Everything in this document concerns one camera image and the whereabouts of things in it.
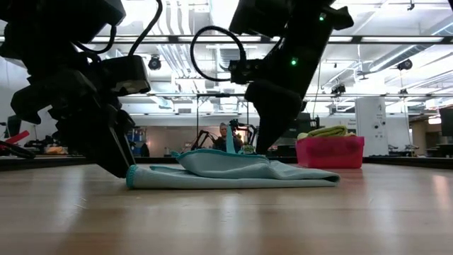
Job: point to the silver ceiling air duct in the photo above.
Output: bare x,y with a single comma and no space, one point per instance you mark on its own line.
221,14

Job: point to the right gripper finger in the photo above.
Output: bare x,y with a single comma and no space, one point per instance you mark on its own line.
285,127
267,134

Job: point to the red object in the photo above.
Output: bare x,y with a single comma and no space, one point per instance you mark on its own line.
16,137

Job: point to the person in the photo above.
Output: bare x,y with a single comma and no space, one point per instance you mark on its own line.
222,140

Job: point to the light blue microfiber towel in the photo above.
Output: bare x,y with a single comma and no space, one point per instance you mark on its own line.
230,173

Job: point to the white column cabinet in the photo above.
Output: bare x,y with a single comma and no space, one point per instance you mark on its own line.
371,120

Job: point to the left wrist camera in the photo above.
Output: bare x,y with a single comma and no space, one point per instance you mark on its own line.
124,74

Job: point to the pink plastic bin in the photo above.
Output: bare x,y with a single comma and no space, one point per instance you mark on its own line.
329,152

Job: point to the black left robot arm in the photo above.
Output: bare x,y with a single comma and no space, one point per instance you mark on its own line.
53,21

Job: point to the lime green microfiber towel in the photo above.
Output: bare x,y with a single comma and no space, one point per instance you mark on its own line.
329,131

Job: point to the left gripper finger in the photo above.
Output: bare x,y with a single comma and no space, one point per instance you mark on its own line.
124,125
109,156

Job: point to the black aluminium table frame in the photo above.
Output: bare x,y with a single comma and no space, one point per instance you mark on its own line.
407,161

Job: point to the small black monitor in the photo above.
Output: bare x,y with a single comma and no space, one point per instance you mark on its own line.
14,125

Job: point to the black ceiling dome camera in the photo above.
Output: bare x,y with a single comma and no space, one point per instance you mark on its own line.
405,64
154,63

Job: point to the black background robot arm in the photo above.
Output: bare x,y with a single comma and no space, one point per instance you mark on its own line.
244,127
201,138

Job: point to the orange background object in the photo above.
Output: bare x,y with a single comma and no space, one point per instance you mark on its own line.
54,149

